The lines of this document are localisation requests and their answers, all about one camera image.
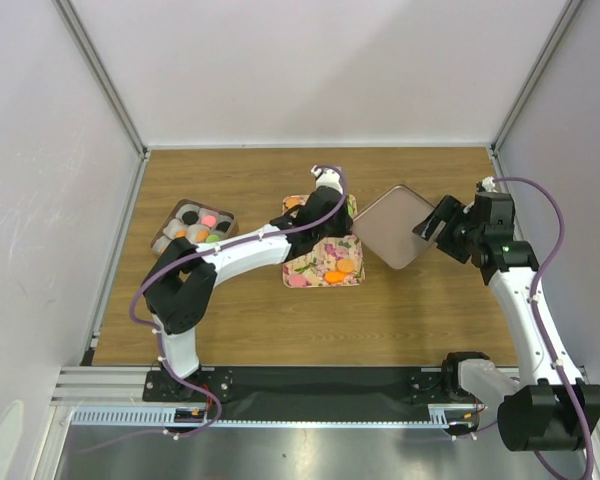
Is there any black sandwich cookie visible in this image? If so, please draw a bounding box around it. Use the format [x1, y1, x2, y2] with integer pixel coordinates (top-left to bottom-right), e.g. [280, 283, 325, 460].
[215, 221, 231, 233]
[181, 211, 199, 225]

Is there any white paper cupcake liner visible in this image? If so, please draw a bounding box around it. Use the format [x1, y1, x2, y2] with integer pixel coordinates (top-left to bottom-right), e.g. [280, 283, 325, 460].
[186, 224, 209, 244]
[163, 219, 186, 239]

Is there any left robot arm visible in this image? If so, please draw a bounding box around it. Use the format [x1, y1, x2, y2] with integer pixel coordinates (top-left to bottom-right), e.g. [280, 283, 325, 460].
[135, 183, 358, 400]

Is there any grey slotted cable duct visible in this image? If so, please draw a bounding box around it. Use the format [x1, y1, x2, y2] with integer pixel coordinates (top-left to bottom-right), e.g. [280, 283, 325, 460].
[71, 404, 496, 436]

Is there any pink tin lid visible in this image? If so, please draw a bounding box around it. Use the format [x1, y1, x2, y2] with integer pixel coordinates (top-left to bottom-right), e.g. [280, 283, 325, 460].
[352, 184, 434, 270]

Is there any pink oval cookie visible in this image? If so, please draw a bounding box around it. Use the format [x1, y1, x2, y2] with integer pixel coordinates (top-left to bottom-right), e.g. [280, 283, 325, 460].
[200, 215, 218, 228]

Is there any orange leaf cookie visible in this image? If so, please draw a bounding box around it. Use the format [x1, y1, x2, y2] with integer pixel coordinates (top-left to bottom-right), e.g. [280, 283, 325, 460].
[283, 197, 303, 210]
[324, 271, 346, 285]

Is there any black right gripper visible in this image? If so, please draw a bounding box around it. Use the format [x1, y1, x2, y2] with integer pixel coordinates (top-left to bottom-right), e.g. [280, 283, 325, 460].
[412, 194, 483, 264]

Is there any gold cookie tin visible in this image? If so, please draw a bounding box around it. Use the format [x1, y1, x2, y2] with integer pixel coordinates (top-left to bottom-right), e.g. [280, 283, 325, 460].
[150, 198, 238, 255]

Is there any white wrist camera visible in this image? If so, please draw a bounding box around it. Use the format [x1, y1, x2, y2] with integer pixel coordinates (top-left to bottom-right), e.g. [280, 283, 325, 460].
[311, 165, 344, 195]
[476, 176, 498, 193]

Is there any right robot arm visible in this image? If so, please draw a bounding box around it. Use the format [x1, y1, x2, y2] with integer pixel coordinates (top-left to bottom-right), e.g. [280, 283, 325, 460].
[415, 191, 600, 452]

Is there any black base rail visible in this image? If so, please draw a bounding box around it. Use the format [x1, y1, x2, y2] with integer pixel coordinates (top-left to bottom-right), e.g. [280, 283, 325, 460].
[144, 365, 506, 422]

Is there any floral serving tray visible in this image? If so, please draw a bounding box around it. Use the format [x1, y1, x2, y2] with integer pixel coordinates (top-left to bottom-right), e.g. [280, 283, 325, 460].
[280, 193, 367, 290]

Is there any tan round sandwich cookie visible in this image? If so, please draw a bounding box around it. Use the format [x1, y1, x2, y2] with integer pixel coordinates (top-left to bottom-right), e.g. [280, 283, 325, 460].
[336, 258, 355, 274]

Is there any pink round cookie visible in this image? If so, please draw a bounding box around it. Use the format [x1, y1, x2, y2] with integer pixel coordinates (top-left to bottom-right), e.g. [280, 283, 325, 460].
[288, 274, 307, 288]

